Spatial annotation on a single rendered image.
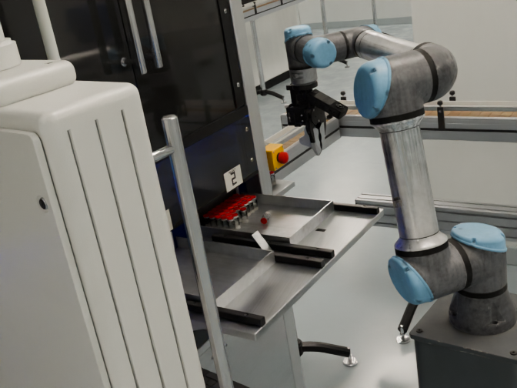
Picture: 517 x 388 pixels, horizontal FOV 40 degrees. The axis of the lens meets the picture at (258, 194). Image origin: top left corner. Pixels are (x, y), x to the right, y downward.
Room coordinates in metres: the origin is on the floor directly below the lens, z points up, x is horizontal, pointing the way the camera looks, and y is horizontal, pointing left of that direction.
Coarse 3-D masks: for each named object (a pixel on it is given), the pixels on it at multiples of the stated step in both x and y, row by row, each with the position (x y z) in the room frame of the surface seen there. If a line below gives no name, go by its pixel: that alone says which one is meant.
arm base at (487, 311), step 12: (504, 288) 1.36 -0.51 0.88; (456, 300) 1.40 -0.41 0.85; (468, 300) 1.37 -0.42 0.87; (480, 300) 1.35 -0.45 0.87; (492, 300) 1.35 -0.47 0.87; (504, 300) 1.36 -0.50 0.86; (456, 312) 1.41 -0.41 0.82; (468, 312) 1.36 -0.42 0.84; (480, 312) 1.35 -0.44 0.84; (492, 312) 1.35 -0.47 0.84; (504, 312) 1.34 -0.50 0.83; (456, 324) 1.38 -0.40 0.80; (468, 324) 1.35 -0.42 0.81; (480, 324) 1.34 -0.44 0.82; (492, 324) 1.33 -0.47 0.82; (504, 324) 1.33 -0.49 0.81
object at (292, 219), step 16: (272, 208) 2.06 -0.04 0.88; (288, 208) 2.04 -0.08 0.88; (304, 208) 2.02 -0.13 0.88; (320, 208) 1.98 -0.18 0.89; (240, 224) 1.98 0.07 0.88; (256, 224) 1.96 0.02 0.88; (272, 224) 1.94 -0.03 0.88; (288, 224) 1.92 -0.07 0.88; (304, 224) 1.82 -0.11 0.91; (272, 240) 1.79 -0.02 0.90; (288, 240) 1.76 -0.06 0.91
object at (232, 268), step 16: (176, 240) 1.89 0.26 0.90; (176, 256) 1.83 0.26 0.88; (208, 256) 1.79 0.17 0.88; (224, 256) 1.77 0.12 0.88; (240, 256) 1.75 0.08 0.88; (256, 256) 1.72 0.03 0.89; (272, 256) 1.68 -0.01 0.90; (192, 272) 1.71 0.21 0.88; (224, 272) 1.68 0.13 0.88; (240, 272) 1.66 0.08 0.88; (256, 272) 1.62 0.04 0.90; (192, 288) 1.62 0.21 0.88; (224, 288) 1.59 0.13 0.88; (240, 288) 1.56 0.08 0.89; (224, 304) 1.50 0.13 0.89
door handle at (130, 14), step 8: (128, 0) 1.71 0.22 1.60; (128, 8) 1.71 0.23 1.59; (128, 16) 1.71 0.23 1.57; (128, 24) 1.71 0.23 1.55; (136, 24) 1.72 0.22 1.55; (136, 32) 1.71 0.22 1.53; (136, 40) 1.71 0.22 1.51; (136, 48) 1.71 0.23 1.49; (136, 56) 1.71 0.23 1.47; (120, 64) 1.75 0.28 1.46; (128, 64) 1.74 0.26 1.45; (144, 64) 1.71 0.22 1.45; (144, 72) 1.71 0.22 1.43
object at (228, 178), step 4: (236, 168) 2.03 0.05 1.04; (240, 168) 2.05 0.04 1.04; (228, 172) 2.00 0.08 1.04; (236, 172) 2.03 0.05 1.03; (240, 172) 2.04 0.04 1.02; (224, 176) 1.98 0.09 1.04; (228, 176) 2.00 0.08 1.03; (232, 176) 2.01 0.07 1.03; (236, 176) 2.03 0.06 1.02; (240, 176) 2.04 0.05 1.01; (228, 180) 1.99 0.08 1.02; (236, 180) 2.02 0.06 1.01; (240, 180) 2.04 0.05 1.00; (228, 184) 1.99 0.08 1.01; (236, 184) 2.02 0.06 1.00; (228, 188) 1.99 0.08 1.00; (232, 188) 2.00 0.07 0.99
